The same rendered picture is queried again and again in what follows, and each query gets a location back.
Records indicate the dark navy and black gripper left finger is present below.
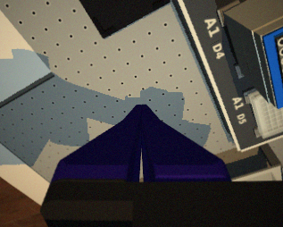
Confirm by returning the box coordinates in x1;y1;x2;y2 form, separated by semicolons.
49;105;141;185

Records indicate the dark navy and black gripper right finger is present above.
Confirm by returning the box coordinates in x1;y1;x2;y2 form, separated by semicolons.
141;105;232;181

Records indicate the black regrip nest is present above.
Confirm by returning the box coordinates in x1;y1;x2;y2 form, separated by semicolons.
79;0;171;38

